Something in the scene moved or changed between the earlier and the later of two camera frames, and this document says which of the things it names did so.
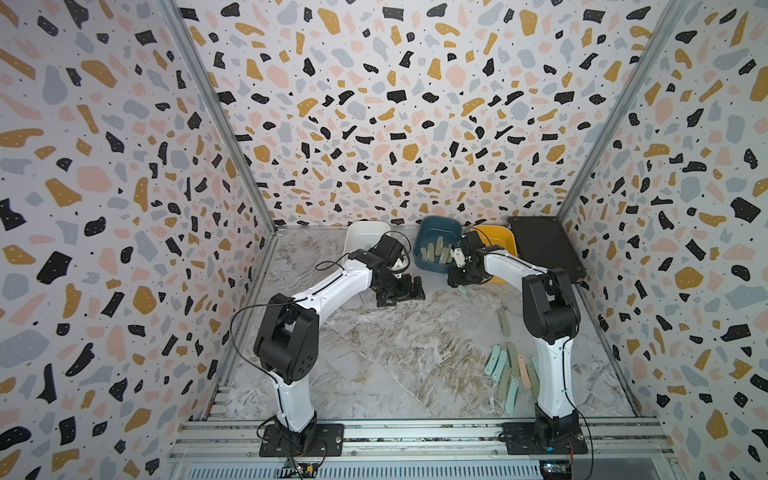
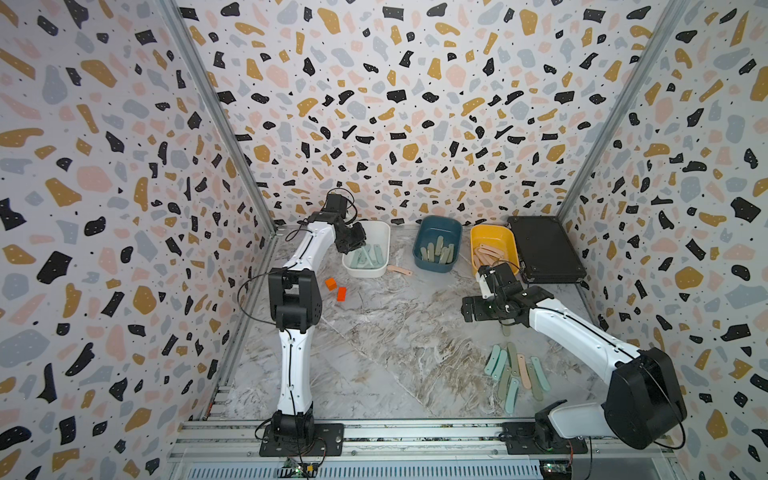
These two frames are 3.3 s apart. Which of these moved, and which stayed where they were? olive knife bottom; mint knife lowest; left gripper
Moved: left gripper
Stayed: mint knife lowest; olive knife bottom
